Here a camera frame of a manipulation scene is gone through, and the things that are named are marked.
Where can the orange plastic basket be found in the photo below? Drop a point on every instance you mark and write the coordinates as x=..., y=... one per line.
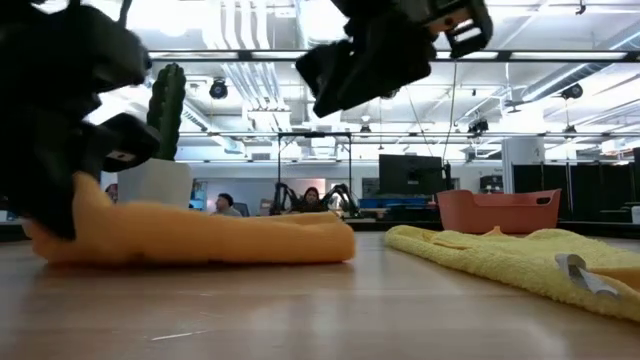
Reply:
x=500, y=215

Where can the green cactus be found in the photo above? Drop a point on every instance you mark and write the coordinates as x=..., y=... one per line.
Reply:
x=167, y=115

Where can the black partition panels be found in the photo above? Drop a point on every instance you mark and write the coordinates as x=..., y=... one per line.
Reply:
x=575, y=190

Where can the person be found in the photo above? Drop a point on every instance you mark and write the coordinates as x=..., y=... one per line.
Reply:
x=226, y=205
x=310, y=200

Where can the blue storage bins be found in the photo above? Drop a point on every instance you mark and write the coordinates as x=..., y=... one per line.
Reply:
x=395, y=202

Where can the black background robot arm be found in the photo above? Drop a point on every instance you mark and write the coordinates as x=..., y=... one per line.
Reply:
x=344, y=189
x=280, y=192

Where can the shelf unit with red bins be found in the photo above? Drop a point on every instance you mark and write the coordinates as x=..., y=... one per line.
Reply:
x=491, y=184

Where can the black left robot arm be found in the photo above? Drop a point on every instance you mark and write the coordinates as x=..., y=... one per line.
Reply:
x=65, y=45

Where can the orange microfiber towel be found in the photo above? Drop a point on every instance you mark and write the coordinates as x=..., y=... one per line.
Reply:
x=200, y=240

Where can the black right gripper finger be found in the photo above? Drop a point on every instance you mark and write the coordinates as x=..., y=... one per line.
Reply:
x=327, y=65
x=355, y=90

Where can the yellow microfiber towel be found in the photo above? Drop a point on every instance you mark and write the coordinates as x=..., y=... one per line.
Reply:
x=500, y=260

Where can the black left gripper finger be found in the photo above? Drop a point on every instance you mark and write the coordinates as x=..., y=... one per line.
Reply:
x=50, y=222

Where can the black aluminium table frame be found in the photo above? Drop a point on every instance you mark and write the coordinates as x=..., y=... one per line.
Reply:
x=590, y=229

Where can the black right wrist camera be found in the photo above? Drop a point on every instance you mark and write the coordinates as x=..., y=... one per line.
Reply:
x=467, y=30

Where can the black station frame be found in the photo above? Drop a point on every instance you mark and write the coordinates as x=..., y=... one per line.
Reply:
x=315, y=135

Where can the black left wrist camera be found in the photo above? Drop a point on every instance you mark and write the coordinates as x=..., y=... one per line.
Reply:
x=132, y=145

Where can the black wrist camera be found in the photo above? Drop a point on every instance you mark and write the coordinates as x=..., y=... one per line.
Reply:
x=132, y=145
x=467, y=30

